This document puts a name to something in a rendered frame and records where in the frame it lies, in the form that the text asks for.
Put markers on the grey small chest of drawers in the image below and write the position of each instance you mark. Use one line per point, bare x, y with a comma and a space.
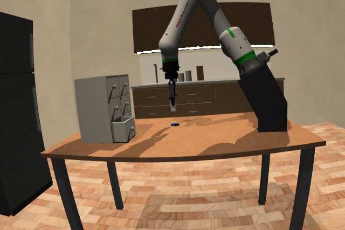
93, 109

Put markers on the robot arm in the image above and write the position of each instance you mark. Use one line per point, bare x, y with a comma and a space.
232, 39

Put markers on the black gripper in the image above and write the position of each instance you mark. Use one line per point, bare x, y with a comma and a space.
171, 83

